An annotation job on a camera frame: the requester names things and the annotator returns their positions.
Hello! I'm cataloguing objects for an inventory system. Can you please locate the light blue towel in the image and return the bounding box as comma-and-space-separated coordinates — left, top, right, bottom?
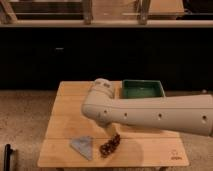
69, 136, 93, 161

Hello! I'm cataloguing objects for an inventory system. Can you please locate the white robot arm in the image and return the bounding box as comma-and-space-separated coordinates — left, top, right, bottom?
81, 78, 213, 137

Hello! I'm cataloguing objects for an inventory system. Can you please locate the green plastic tray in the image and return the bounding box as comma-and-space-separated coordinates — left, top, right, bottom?
121, 79, 165, 99

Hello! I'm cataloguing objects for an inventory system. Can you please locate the dark red grape bunch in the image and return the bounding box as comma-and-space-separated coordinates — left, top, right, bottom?
99, 134, 121, 158

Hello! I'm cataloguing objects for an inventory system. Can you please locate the wooden folding table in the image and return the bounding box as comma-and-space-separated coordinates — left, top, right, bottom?
38, 81, 189, 170

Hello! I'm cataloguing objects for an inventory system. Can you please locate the black object at floor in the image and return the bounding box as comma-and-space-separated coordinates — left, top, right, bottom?
3, 144, 14, 171

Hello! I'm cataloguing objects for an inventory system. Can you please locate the wooden shelf frame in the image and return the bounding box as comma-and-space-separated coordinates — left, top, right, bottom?
0, 0, 213, 28

